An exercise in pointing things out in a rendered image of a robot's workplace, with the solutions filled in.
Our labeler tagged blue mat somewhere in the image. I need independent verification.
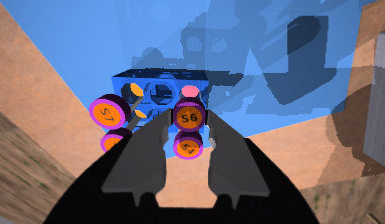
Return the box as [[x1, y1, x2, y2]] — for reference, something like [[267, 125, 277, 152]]
[[0, 0, 377, 137]]

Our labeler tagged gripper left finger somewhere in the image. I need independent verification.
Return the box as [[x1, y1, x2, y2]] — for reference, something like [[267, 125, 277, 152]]
[[43, 108, 173, 224]]

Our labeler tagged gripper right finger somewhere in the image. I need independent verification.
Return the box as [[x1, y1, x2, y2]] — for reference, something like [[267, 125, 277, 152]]
[[205, 109, 320, 224]]

